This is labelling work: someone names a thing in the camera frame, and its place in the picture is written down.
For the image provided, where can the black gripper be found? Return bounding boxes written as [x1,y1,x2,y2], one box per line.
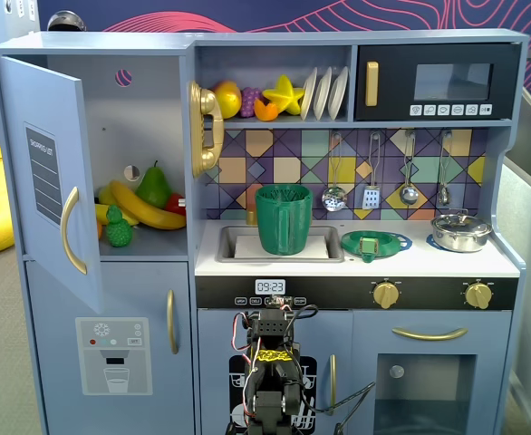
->
[246,308,299,334]

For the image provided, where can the green toy pineapple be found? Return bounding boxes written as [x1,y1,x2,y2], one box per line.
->
[104,204,134,248]

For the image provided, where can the blue cabinet door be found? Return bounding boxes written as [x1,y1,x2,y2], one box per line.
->
[0,54,103,314]

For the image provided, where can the blue dishwasher door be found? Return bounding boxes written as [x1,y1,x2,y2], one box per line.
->
[197,308,353,435]

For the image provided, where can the grey toy sink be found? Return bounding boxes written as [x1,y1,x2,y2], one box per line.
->
[215,224,346,264]

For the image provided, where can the gold stove knob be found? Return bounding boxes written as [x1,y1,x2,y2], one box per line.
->
[464,280,493,311]
[372,279,401,311]

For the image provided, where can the metal toy skimmer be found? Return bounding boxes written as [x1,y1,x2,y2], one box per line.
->
[322,130,348,213]

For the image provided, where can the green printed lid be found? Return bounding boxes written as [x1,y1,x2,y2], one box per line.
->
[340,229,407,264]

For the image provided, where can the red toy pepper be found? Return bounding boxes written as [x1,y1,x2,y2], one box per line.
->
[164,192,188,217]

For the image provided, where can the metal toy slotted spatula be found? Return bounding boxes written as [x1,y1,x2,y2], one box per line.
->
[362,130,382,210]

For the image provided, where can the large yellow toy banana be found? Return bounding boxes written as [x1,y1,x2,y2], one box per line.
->
[110,179,188,231]

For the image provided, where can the blue fridge door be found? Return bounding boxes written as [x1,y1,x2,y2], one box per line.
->
[24,260,195,435]

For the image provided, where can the green toy pear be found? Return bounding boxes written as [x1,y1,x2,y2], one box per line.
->
[134,160,174,209]

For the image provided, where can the metal toy ladle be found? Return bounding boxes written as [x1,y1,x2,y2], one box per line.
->
[399,130,420,206]

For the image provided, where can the gold toy telephone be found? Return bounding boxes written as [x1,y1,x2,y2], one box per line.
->
[188,80,225,179]

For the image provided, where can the orange toy fruit slice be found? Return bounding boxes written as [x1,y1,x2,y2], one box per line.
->
[253,97,279,122]

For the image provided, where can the steel toy pot with lid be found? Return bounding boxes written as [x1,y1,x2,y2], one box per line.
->
[430,208,494,253]

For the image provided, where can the metal toy spoon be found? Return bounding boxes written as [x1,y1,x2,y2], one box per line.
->
[437,130,453,206]

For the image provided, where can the purple toy grapes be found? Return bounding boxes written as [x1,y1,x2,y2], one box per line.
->
[239,86,263,119]

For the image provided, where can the yellow toy starfruit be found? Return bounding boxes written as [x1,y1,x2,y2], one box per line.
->
[261,74,306,117]

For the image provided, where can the yellow red toy mango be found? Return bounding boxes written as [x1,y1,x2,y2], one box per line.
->
[211,80,243,120]

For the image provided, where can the white toy plate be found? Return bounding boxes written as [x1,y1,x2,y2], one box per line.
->
[300,66,319,121]
[327,65,350,120]
[313,66,333,121]

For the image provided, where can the blue oven door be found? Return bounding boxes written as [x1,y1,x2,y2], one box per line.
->
[352,310,514,435]

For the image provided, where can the black microwave door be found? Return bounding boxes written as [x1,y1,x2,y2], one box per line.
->
[353,43,523,121]

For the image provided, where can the blue toy kitchen unit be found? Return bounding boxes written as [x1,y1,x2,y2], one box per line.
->
[0,29,530,435]

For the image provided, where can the black helmet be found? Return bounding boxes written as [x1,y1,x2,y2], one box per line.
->
[46,9,87,33]

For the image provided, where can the small wrist camera board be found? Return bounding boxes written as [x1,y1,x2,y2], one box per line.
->
[265,294,294,311]

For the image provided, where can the gold dishwasher door handle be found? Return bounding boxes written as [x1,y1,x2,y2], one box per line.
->
[328,353,338,416]

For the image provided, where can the gold fridge door handle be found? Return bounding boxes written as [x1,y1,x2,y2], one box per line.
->
[165,289,179,355]

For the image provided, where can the black cable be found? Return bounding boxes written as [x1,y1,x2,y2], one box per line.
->
[287,303,378,435]

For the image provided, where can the gold oven door handle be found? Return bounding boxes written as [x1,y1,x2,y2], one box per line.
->
[391,326,469,342]

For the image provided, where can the gold curved cabinet door handle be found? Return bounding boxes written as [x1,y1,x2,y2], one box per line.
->
[60,186,88,276]

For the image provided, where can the gold microwave handle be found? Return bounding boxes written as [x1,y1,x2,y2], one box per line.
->
[365,61,380,108]

